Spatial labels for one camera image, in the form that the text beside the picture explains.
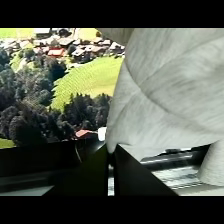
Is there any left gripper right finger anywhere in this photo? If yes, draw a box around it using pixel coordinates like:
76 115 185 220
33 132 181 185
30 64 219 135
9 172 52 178
113 143 178 197

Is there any light grey garment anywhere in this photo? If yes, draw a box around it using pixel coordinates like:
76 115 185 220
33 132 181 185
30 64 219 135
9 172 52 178
96 27 224 188

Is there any silver frame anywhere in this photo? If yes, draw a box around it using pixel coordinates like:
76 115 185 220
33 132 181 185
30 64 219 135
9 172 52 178
107 144 224 197

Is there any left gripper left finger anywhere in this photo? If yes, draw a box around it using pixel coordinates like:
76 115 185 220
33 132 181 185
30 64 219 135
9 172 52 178
46 143 110 197

